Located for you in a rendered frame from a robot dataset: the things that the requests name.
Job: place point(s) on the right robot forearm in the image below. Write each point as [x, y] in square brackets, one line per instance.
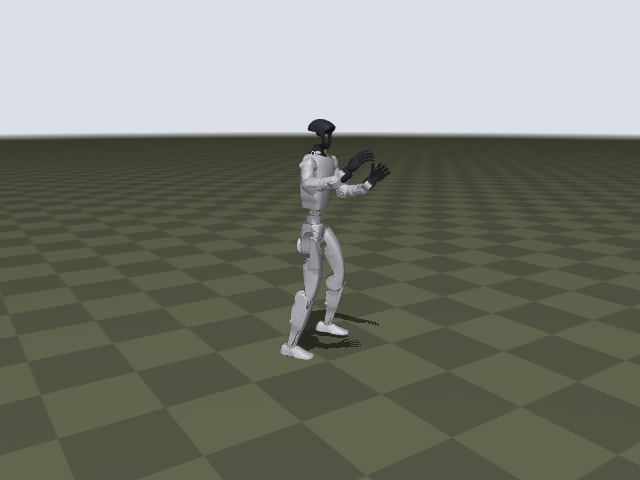
[321, 184]

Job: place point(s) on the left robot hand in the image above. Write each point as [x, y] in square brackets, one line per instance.
[376, 174]

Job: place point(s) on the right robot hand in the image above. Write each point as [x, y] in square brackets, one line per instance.
[356, 161]

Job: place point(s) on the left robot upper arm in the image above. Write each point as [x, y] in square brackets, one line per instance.
[342, 191]

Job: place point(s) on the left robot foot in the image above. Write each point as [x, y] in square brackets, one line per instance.
[333, 328]

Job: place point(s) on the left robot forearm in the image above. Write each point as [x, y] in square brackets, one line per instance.
[354, 190]

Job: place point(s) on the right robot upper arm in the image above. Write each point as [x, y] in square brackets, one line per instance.
[307, 167]

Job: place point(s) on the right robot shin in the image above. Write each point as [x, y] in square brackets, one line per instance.
[299, 317]

